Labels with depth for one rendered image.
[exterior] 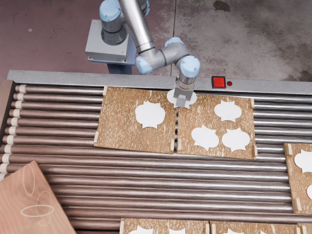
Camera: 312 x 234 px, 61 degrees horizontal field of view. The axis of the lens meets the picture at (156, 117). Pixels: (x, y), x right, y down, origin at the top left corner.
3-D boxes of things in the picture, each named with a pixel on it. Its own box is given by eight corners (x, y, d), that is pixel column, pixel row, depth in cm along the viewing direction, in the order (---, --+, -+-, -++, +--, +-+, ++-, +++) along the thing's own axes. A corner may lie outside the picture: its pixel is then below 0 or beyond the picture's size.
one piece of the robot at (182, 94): (172, 93, 113) (169, 108, 128) (192, 98, 112) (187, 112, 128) (178, 69, 117) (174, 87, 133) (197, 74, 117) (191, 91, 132)
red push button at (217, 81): (212, 78, 155) (213, 77, 153) (223, 78, 155) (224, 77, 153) (213, 87, 152) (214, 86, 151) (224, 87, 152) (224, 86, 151)
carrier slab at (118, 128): (105, 87, 150) (105, 85, 148) (177, 94, 150) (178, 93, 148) (94, 146, 137) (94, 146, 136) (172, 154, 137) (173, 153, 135)
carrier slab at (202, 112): (179, 93, 150) (179, 92, 148) (251, 99, 150) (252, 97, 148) (176, 153, 137) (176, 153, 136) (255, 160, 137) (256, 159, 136)
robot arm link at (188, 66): (194, 50, 106) (204, 67, 103) (190, 65, 116) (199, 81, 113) (177, 57, 104) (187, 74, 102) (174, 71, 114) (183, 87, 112)
